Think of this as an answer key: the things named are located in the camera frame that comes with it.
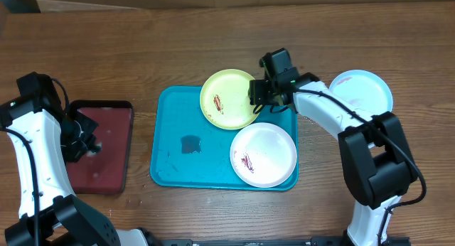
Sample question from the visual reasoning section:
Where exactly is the yellow-green plate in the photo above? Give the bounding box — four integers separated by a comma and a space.
200, 69, 258, 130

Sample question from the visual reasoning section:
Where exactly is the light blue plate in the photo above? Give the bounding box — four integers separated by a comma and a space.
329, 70, 393, 120

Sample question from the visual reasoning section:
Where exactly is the green and yellow sponge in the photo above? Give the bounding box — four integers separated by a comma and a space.
86, 142, 102, 157

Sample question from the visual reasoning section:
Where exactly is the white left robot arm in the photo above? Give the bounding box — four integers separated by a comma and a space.
1, 97, 160, 246

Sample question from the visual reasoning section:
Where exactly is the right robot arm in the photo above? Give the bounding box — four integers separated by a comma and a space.
248, 71, 427, 245

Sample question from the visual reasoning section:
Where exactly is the dark red water tray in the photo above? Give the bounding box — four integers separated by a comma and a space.
66, 100, 134, 195

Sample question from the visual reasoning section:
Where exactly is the teal plastic serving tray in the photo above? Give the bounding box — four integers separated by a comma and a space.
149, 85, 300, 192

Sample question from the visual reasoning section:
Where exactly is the white plate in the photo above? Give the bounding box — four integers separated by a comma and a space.
230, 122, 297, 188

